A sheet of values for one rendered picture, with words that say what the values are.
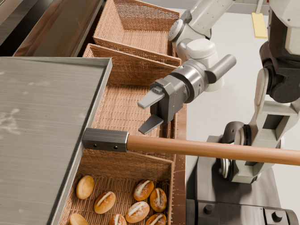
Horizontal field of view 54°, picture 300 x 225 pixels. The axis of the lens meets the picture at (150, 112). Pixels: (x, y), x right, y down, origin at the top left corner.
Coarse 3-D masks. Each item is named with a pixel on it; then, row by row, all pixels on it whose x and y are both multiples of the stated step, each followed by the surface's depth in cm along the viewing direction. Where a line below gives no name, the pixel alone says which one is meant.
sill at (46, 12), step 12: (48, 0) 109; (60, 0) 116; (36, 12) 102; (48, 12) 106; (24, 24) 97; (36, 24) 97; (12, 36) 92; (24, 36) 92; (36, 36) 98; (0, 48) 87; (12, 48) 87; (24, 48) 91
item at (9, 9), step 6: (6, 0) 55; (12, 0) 57; (18, 0) 58; (0, 6) 53; (6, 6) 55; (12, 6) 56; (0, 12) 53; (6, 12) 54; (0, 18) 53; (6, 18) 54; (0, 24) 53
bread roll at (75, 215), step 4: (72, 216) 106; (76, 216) 106; (80, 216) 108; (72, 220) 104; (76, 220) 104; (80, 220) 106; (84, 220) 108; (72, 224) 104; (76, 224) 103; (80, 224) 104; (84, 224) 105
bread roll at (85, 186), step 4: (84, 176) 118; (88, 176) 118; (80, 180) 116; (84, 180) 116; (88, 180) 117; (92, 180) 119; (80, 184) 114; (84, 184) 115; (88, 184) 116; (92, 184) 118; (76, 188) 115; (80, 188) 114; (84, 188) 114; (88, 188) 116; (92, 188) 117; (76, 192) 114; (80, 192) 113; (84, 192) 114; (88, 192) 115; (80, 196) 113; (84, 196) 113
